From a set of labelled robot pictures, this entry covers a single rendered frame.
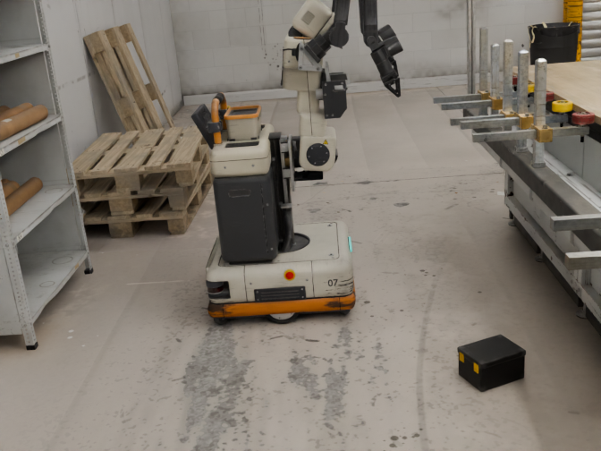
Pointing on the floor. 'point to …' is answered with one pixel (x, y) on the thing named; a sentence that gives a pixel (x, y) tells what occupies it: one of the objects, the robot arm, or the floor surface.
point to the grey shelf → (12, 225)
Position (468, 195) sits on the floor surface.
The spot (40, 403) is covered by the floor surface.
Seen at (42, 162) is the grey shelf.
